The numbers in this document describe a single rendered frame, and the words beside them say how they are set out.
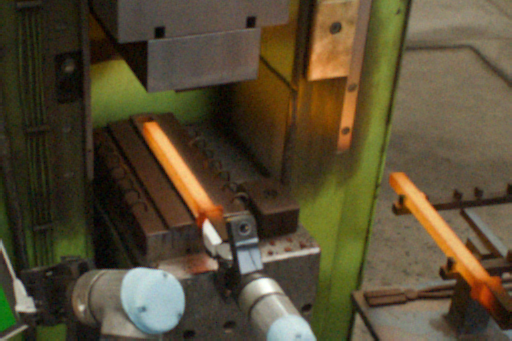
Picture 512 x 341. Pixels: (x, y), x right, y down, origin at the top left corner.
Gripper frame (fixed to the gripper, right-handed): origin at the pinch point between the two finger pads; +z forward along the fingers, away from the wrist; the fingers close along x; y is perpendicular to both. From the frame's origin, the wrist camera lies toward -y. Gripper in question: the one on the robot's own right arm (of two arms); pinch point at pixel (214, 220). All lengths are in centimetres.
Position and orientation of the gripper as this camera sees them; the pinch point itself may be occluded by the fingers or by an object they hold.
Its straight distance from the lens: 163.7
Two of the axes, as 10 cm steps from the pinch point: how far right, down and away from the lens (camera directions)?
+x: 9.4, -1.7, 3.0
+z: -3.4, -5.2, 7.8
